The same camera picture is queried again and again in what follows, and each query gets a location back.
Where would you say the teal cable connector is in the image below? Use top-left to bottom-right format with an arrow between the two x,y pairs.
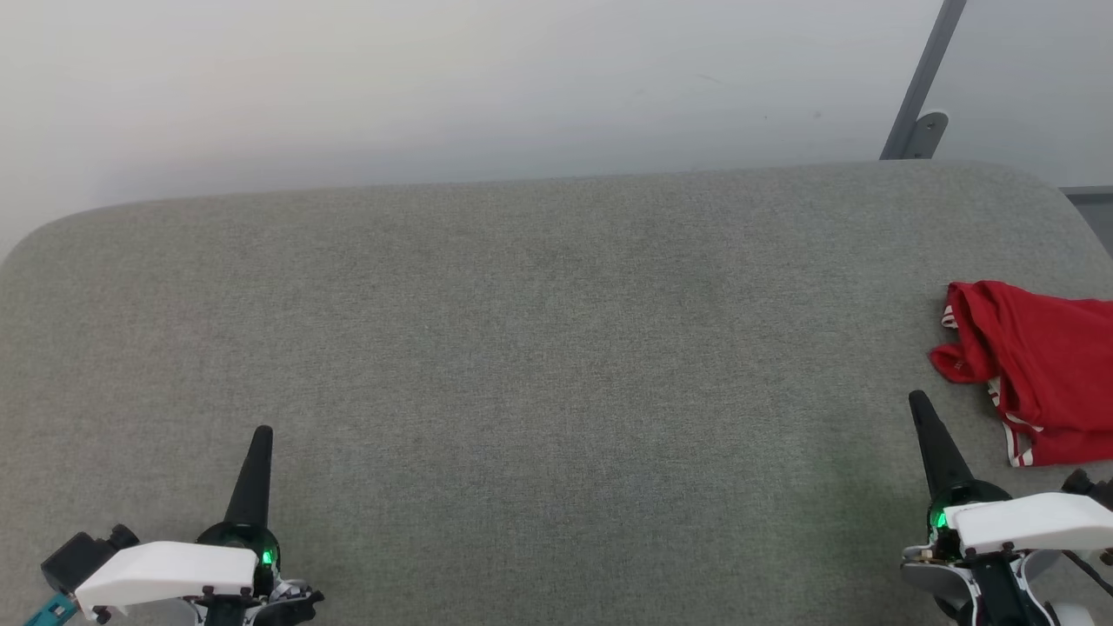
23,593 -> 81,626

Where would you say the grey fabric sofa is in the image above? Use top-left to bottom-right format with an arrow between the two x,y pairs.
0,161 -> 1113,626

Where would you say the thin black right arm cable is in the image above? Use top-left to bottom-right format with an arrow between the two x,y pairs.
1056,548 -> 1113,601

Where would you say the grey metal post bracket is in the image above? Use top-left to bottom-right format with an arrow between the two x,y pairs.
904,110 -> 950,161

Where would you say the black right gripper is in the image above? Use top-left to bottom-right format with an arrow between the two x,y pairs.
903,390 -> 1057,626

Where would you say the red white-striped garment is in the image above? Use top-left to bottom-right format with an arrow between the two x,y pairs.
928,280 -> 1113,469

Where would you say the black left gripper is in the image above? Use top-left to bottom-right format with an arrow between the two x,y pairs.
196,425 -> 324,626

